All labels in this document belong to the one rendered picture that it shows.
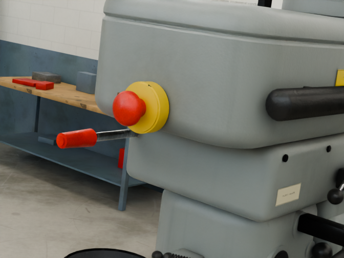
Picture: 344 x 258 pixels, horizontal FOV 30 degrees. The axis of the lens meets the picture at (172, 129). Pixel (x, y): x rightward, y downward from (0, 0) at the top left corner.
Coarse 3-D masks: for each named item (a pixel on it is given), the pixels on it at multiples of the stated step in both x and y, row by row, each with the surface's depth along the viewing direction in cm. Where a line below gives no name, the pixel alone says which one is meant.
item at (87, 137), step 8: (88, 128) 82; (64, 136) 79; (72, 136) 79; (80, 136) 80; (88, 136) 81; (96, 136) 82; (104, 136) 84; (112, 136) 85; (120, 136) 86; (128, 136) 88; (136, 136) 89; (64, 144) 79; (72, 144) 79; (80, 144) 80; (88, 144) 81
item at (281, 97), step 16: (272, 96) 68; (288, 96) 67; (304, 96) 69; (320, 96) 72; (336, 96) 75; (272, 112) 68; (288, 112) 67; (304, 112) 70; (320, 112) 73; (336, 112) 77
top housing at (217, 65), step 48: (144, 0) 75; (192, 0) 72; (144, 48) 75; (192, 48) 71; (240, 48) 68; (288, 48) 71; (336, 48) 81; (96, 96) 82; (192, 96) 71; (240, 96) 69; (240, 144) 71
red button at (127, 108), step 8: (120, 96) 71; (128, 96) 71; (136, 96) 71; (120, 104) 71; (128, 104) 71; (136, 104) 71; (144, 104) 73; (120, 112) 71; (128, 112) 71; (136, 112) 71; (144, 112) 73; (120, 120) 72; (128, 120) 71; (136, 120) 71
